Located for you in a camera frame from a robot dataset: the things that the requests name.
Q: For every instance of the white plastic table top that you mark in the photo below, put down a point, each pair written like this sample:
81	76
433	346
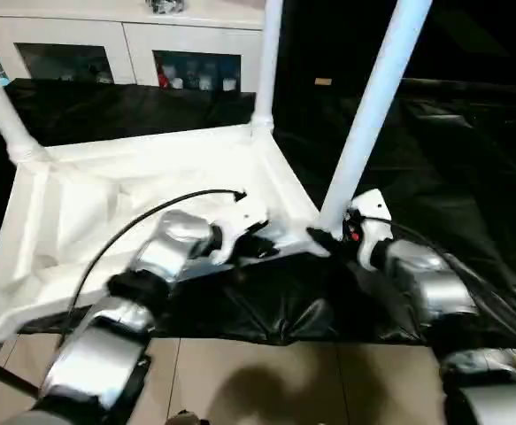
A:
151	164

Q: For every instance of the black folding table frame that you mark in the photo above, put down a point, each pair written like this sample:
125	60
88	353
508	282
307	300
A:
5	376

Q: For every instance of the black glossy mat cloth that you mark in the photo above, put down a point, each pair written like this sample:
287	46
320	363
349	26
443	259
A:
461	177

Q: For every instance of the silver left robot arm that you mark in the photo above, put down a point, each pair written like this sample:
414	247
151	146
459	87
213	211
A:
173	243

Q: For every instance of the black monitor bar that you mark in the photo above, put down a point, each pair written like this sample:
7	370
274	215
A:
470	86

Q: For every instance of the white plastic table leg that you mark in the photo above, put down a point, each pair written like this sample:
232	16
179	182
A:
1	110
372	110
267	57

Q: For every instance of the red bottle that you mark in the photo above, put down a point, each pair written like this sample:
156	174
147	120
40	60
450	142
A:
164	76

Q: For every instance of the dark patterned bundle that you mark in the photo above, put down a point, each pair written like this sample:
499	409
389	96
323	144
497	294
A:
165	5

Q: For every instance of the small tan box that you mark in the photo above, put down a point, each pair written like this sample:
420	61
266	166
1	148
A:
323	82

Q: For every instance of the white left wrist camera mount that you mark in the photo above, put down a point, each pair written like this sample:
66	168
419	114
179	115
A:
240	217

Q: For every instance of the white jar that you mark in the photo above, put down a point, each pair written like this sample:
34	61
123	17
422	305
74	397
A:
228	83

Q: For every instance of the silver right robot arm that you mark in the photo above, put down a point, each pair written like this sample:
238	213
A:
430	274

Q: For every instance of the white glass door cabinet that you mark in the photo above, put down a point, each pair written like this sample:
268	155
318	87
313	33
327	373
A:
120	31

